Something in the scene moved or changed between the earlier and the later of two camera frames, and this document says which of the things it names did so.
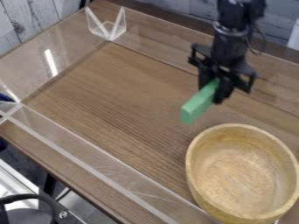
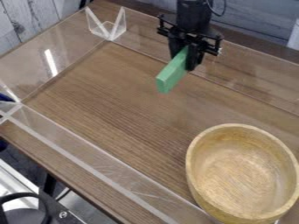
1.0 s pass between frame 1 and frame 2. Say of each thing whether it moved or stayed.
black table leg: stayed
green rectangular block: moved
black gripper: moved
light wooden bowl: stayed
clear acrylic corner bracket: stayed
